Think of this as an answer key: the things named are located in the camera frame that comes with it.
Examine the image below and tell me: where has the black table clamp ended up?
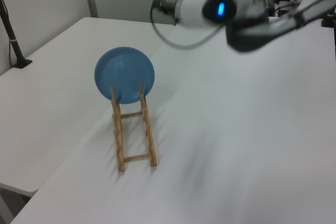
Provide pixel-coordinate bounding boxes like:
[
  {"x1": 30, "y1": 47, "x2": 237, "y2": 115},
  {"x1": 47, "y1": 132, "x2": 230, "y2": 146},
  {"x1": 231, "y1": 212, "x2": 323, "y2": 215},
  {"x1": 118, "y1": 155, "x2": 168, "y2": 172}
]
[{"x1": 320, "y1": 11, "x2": 336, "y2": 28}]

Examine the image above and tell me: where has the black camera pole with base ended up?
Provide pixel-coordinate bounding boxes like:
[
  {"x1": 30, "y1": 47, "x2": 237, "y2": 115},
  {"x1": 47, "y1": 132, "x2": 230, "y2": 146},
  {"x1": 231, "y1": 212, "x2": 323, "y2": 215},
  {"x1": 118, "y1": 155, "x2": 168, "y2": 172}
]
[{"x1": 0, "y1": 0, "x2": 33, "y2": 69}]

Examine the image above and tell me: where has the wooden plate rack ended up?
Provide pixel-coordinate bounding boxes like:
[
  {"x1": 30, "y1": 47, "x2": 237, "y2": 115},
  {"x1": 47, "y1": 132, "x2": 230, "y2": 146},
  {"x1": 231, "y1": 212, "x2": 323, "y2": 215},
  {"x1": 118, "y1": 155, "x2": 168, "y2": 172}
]
[{"x1": 109, "y1": 81, "x2": 158, "y2": 173}]

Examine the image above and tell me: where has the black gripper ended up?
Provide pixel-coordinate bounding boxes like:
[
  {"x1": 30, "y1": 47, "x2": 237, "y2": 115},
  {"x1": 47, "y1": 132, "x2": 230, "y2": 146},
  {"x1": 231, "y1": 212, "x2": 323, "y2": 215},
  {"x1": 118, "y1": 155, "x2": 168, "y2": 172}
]
[{"x1": 225, "y1": 17, "x2": 279, "y2": 53}]

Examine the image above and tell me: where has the blue round plate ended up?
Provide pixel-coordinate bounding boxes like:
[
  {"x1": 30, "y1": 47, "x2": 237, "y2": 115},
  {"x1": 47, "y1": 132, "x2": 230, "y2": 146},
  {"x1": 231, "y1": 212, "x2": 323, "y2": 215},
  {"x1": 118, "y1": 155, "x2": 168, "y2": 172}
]
[{"x1": 93, "y1": 46, "x2": 156, "y2": 105}]

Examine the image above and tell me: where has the black robot wrist cable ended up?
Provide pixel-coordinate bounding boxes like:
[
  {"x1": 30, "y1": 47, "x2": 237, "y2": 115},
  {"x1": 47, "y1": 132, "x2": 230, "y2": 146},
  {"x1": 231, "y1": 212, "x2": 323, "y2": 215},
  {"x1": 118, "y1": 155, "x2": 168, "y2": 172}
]
[{"x1": 150, "y1": 0, "x2": 228, "y2": 51}]

